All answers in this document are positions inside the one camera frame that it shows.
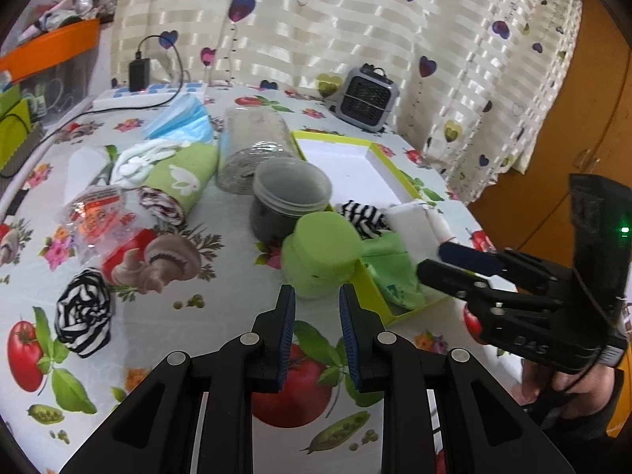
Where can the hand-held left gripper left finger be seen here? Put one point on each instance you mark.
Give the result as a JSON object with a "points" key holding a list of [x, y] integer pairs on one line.
{"points": [[286, 335]]}

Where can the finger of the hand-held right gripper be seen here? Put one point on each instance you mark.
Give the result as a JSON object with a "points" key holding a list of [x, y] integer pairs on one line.
{"points": [[444, 279], [469, 256]]}

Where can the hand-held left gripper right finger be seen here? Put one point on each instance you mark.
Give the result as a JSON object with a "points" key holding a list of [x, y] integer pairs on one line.
{"points": [[349, 335]]}

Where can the light green cloth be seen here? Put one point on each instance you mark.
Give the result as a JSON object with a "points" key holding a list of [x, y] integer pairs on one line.
{"points": [[390, 261]]}

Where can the beige bandage roll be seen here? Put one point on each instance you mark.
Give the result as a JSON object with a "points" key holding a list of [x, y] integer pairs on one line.
{"points": [[410, 227]]}

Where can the yellow-green cardboard box tray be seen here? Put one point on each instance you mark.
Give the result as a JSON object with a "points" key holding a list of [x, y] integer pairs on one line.
{"points": [[340, 158]]}

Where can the green towel with white print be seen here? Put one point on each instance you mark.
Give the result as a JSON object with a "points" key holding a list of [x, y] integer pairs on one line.
{"points": [[182, 177]]}

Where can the clear plastic packet red print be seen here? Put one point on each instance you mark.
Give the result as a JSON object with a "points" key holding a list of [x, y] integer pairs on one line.
{"points": [[98, 217]]}

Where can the white knit gloves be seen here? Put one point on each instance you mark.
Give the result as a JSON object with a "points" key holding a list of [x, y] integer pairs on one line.
{"points": [[143, 163]]}

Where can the person's right forearm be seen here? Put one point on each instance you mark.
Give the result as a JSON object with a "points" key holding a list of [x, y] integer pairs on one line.
{"points": [[612, 419]]}

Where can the person's right hand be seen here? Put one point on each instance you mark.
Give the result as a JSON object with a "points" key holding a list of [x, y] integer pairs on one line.
{"points": [[538, 385]]}

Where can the green lidded jar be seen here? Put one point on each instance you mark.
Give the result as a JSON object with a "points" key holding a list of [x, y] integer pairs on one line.
{"points": [[321, 252]]}

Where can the vegetable print tablecloth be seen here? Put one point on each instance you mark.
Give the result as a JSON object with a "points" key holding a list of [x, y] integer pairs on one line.
{"points": [[163, 335]]}

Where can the clear jar dark contents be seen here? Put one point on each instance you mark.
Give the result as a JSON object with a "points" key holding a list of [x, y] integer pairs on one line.
{"points": [[286, 192]]}

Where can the wooden cabinet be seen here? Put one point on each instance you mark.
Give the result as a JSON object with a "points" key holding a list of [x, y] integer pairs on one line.
{"points": [[568, 108]]}

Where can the small grey fan heater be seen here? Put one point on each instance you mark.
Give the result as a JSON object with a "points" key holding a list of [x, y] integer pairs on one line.
{"points": [[368, 98]]}

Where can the large clear plastic jar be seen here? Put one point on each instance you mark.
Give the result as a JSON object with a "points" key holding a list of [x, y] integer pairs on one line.
{"points": [[252, 143]]}

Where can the blue face mask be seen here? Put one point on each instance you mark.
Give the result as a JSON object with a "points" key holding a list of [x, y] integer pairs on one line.
{"points": [[180, 118]]}

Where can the striped heart print curtain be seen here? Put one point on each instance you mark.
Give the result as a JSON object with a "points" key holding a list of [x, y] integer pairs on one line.
{"points": [[345, 10]]}

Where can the white power strip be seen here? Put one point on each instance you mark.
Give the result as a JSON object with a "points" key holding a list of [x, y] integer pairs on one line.
{"points": [[148, 94]]}

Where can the black charger adapter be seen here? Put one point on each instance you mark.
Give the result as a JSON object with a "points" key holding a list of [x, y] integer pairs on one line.
{"points": [[139, 75]]}

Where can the chevron patterned box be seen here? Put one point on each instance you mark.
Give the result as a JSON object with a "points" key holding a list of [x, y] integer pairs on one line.
{"points": [[34, 138]]}

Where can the yellow-green box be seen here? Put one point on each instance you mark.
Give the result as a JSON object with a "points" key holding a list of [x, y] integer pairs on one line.
{"points": [[12, 138]]}

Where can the dark green box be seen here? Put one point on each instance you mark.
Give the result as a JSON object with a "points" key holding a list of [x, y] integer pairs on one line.
{"points": [[9, 101]]}

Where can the orange lid storage bin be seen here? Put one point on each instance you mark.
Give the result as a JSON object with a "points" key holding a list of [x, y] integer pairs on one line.
{"points": [[49, 47]]}

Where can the pile of packets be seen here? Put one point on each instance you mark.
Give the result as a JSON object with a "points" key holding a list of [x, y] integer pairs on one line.
{"points": [[54, 15]]}

